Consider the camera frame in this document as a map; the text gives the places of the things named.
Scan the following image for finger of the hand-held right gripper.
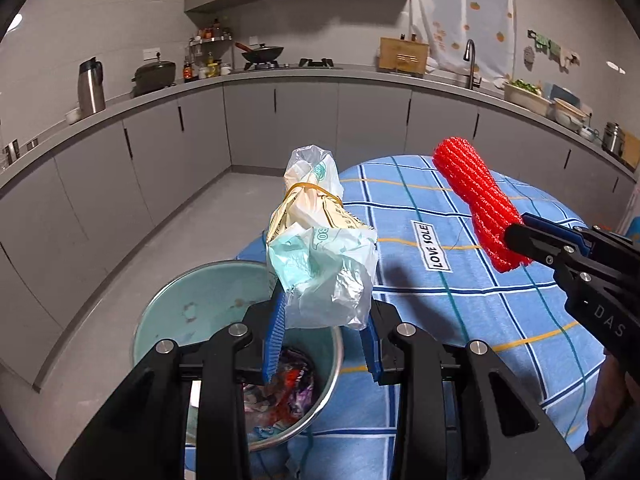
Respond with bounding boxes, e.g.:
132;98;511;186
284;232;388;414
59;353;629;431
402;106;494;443
522;213;598;257
504;222;606;286

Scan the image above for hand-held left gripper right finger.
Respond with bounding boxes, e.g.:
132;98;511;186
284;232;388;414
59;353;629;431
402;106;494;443
361;302;585;480

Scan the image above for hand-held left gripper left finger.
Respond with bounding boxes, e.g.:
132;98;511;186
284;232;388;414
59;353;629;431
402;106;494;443
56;280;287;480

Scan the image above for purple foil wrapper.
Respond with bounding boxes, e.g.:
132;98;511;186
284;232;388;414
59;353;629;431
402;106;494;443
277;347;316;411

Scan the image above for teal plastic waste bin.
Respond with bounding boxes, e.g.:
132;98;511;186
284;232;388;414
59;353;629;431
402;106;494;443
132;259;345;453

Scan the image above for clear green-printed plastic bag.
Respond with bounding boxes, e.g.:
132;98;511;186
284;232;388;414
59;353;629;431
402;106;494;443
265;145;379;331

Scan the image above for red foam net sleeve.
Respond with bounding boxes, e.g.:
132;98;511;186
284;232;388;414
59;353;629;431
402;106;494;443
432;136;536;275

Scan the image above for person's right hand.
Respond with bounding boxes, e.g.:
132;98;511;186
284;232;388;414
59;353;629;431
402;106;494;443
586;360;628;443

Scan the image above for blue checked tablecloth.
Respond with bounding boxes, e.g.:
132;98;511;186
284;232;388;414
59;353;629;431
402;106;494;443
185;154;628;480

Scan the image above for steel pot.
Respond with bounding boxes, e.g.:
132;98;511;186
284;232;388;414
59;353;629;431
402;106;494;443
601;121;626;157

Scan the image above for cream pink-rimmed bowl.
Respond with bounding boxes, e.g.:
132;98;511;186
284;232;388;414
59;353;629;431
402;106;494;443
552;97;591;128

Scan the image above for cream plastic basin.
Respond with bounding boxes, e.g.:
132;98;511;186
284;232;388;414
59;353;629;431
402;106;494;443
503;84;555;115

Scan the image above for black kitchen faucet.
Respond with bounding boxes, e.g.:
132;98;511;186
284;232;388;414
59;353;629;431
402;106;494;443
462;39;482;90

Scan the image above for green checked hanging cloth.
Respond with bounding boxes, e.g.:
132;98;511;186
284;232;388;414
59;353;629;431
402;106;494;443
527;30;563;56

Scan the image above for grey lower cabinets with countertop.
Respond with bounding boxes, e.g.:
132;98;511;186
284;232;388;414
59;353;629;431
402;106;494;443
0;65;640;393

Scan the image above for wooden cutting board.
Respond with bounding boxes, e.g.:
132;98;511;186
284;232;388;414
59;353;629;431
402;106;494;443
377;36;431;78

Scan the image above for white orange-printed curtain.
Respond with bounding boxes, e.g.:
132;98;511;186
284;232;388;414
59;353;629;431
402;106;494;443
409;0;516;83

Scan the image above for row of condiment bottles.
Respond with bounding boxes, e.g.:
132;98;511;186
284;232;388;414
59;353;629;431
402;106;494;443
182;52;232;83

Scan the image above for gas stove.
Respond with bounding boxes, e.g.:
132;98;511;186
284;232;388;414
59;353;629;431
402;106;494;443
244;57;345;71

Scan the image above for black wok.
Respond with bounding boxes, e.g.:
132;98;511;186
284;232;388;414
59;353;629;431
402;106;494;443
235;41;285;66

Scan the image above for black rice cooker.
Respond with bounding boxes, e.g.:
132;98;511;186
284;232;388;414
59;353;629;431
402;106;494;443
131;60;177;97

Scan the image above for steel thermos jug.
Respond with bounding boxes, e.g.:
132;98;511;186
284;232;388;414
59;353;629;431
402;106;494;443
77;56;107;115

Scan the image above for steel spice rack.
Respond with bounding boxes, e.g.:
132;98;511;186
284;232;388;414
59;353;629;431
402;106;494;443
189;19;233;56

